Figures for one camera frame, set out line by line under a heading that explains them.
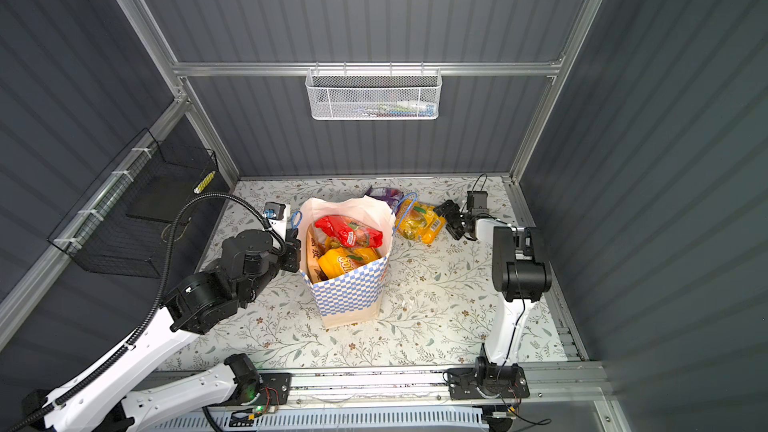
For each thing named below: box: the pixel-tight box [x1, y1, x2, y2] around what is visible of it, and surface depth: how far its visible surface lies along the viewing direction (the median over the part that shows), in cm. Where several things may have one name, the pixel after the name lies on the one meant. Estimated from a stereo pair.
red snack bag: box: [315, 215, 383, 249], surface depth 84 cm
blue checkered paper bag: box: [297, 195, 396, 328], surface depth 79 cm
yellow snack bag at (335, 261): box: [318, 246, 382, 278], surface depth 79 cm
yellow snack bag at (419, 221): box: [395, 201, 447, 245], surface depth 104 cm
